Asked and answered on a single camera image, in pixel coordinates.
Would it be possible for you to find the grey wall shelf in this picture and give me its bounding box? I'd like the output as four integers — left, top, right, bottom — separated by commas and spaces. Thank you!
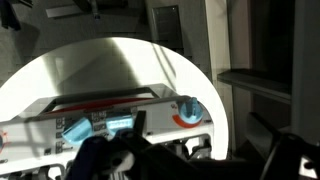
216, 67, 295, 106

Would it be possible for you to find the white flat bar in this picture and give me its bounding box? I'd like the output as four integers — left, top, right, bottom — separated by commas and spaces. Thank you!
44, 3, 89, 20

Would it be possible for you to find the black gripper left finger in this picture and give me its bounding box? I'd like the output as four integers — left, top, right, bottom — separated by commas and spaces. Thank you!
65, 110, 204, 180

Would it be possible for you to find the white toy stove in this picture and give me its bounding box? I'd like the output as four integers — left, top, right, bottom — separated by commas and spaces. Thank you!
0, 83, 215, 180

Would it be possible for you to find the red stove burner plate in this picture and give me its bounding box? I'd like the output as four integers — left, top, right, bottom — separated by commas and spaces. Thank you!
49, 97, 155, 114

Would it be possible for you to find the dark grey wall panel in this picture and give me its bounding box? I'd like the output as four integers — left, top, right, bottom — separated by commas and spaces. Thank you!
151, 4, 185, 52

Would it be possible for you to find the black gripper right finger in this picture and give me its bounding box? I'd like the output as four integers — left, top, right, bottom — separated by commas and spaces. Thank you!
247, 112, 320, 180

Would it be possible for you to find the grey stove pot grate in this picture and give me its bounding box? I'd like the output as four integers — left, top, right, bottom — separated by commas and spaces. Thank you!
42, 85, 162, 114

